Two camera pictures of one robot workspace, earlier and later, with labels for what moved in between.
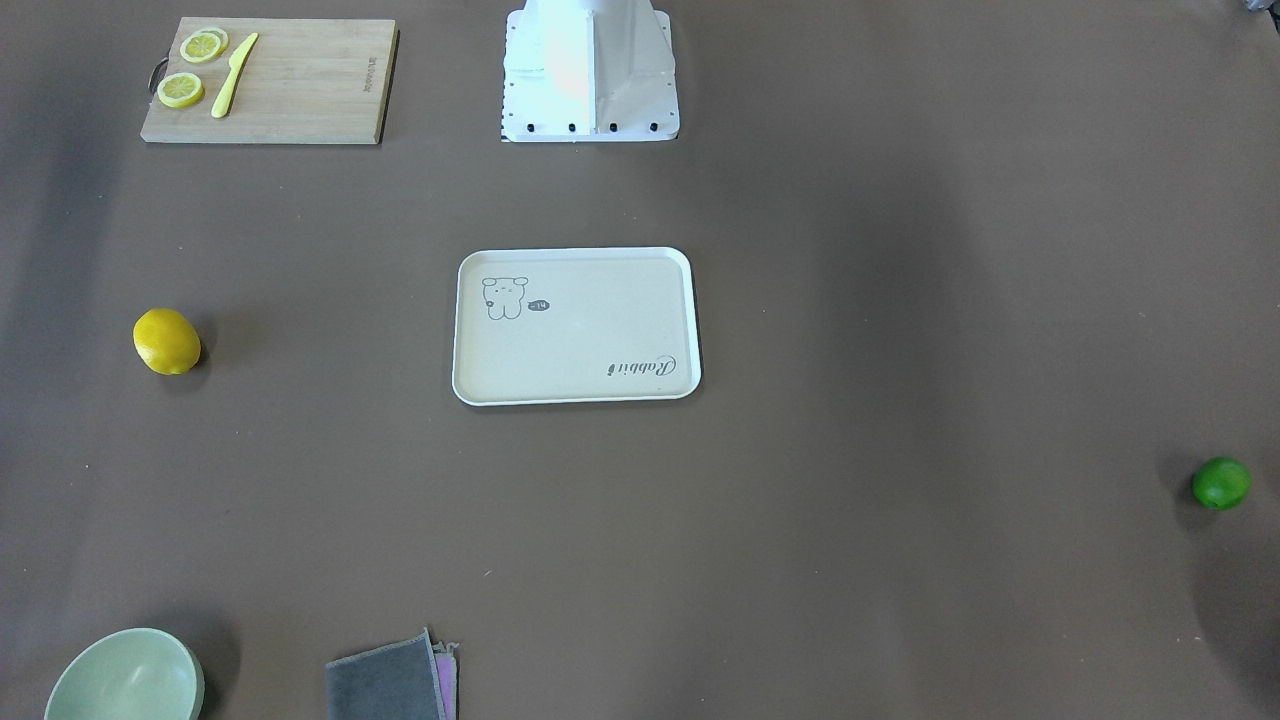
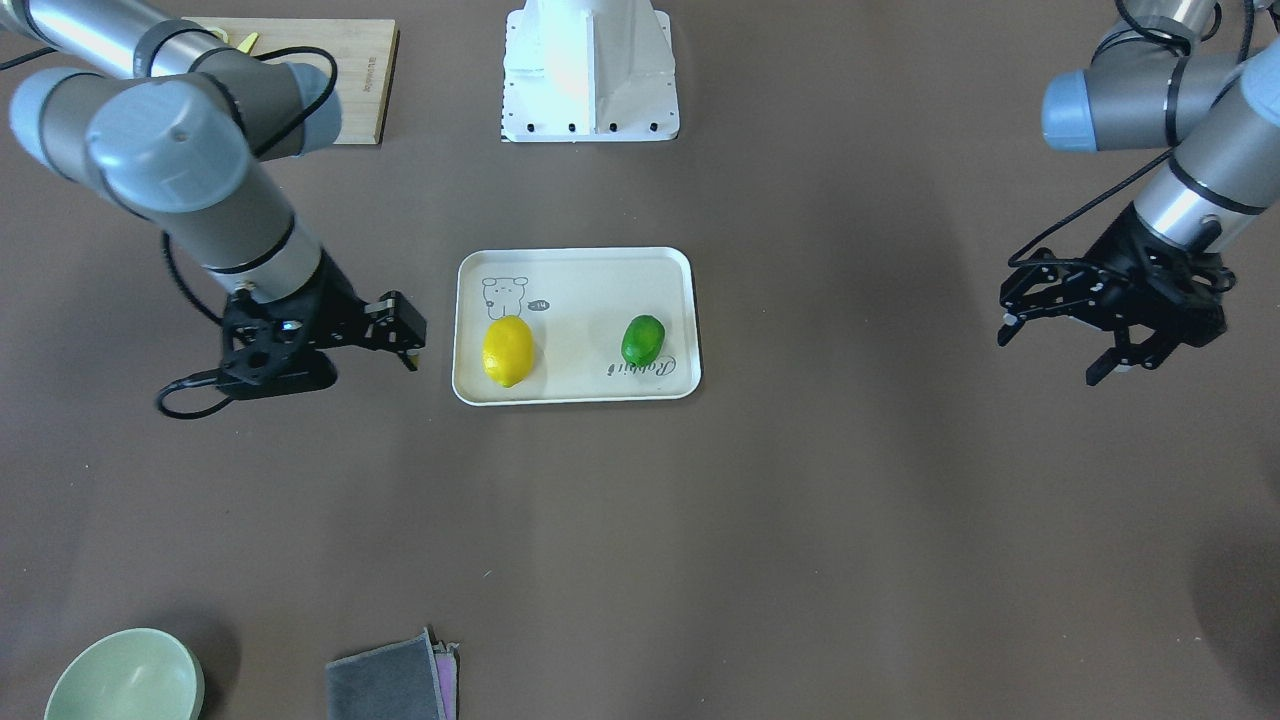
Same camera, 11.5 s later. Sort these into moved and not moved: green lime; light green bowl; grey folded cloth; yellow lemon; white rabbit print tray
Moved: yellow lemon; green lime
Not moved: light green bowl; white rabbit print tray; grey folded cloth
